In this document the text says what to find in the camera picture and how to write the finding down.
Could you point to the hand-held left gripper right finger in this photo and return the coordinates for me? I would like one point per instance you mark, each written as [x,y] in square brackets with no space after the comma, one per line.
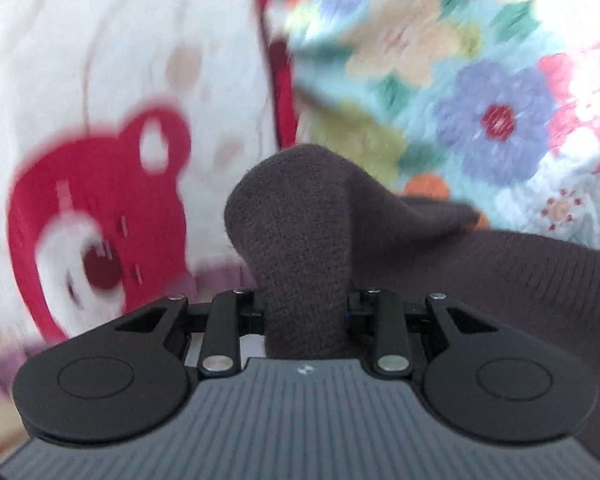
[390,325]

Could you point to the floral blanket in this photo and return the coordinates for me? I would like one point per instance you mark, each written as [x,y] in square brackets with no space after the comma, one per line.
[480,85]

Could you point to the dark brown knit sweater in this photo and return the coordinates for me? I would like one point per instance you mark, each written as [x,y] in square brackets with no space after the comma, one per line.
[305,235]

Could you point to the white bear print quilt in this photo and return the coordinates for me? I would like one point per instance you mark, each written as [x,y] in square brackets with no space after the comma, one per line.
[104,135]

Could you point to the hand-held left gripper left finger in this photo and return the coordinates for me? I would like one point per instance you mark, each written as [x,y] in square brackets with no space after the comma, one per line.
[224,325]

